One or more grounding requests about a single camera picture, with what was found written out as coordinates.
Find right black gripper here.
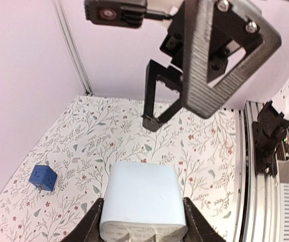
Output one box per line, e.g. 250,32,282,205
141,1,281,132

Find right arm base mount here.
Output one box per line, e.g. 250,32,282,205
252,101,289,177

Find floral patterned table mat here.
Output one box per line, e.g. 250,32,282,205
0,96,238,241

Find right aluminium frame post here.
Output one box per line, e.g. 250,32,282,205
51,1,94,96

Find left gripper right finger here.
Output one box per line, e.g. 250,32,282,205
182,197,225,242

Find dark blue cube socket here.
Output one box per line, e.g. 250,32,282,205
29,165,57,192

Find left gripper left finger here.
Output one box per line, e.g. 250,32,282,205
63,198,104,242

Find light blue plug adapter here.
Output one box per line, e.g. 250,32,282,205
99,162,187,241

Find aluminium front rail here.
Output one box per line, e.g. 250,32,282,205
229,101,289,241

